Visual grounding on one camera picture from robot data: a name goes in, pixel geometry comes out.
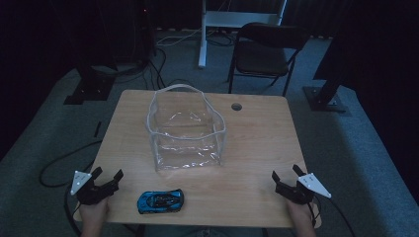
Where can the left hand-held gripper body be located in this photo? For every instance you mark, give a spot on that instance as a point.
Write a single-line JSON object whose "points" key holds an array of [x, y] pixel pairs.
{"points": [[88, 192]]}

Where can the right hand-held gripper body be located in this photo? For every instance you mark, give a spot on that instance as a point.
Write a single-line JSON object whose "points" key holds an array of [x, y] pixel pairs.
{"points": [[298, 196]]}

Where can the blue toy car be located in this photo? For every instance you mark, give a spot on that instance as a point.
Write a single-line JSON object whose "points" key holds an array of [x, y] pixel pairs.
{"points": [[159, 201]]}

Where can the transparent plastic bag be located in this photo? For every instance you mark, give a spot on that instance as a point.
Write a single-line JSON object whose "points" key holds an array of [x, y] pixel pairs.
{"points": [[187, 144]]}

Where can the person's right hand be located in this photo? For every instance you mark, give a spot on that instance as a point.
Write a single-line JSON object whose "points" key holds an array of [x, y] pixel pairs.
{"points": [[301, 215]]}

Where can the person's left hand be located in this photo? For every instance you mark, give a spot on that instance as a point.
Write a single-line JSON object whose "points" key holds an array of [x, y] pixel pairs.
{"points": [[94, 214]]}

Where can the small black floor strip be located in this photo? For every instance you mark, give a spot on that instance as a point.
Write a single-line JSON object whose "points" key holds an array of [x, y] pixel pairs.
{"points": [[97, 129]]}

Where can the black metal stand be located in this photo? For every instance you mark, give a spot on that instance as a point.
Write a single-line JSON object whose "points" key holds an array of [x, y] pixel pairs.
{"points": [[89, 89], [324, 98]]}

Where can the black folding chair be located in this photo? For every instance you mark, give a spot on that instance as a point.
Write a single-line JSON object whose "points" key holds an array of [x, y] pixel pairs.
{"points": [[262, 57]]}

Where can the white desk frame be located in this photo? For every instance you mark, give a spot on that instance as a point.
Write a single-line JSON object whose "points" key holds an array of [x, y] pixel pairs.
{"points": [[230, 19]]}

